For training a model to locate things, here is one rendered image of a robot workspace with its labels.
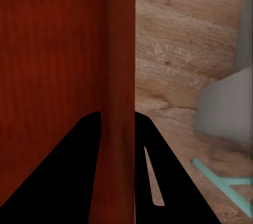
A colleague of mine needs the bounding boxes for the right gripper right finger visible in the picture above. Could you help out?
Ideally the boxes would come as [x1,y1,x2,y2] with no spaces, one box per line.
[134,112,221,224]

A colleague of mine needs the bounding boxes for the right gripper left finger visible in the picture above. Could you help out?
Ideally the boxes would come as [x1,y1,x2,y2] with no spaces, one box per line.
[0,111,102,224]

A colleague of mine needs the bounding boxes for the storage box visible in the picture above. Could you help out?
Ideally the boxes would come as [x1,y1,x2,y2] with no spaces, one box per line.
[0,0,136,224]

